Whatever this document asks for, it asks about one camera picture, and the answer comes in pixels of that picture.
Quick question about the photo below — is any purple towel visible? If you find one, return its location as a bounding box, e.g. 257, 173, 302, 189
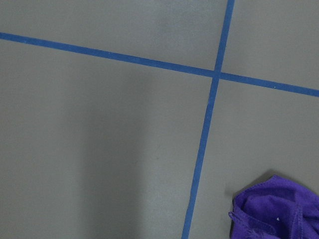
229, 175, 319, 239

